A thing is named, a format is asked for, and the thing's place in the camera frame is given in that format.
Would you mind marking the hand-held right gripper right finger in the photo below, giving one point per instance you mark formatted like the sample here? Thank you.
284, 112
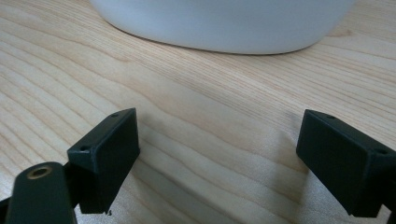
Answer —
344, 163

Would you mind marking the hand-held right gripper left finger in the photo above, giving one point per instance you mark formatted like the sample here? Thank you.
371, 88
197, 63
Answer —
104, 161

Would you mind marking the white pedal trash can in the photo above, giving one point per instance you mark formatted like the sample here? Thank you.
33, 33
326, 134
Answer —
224, 26

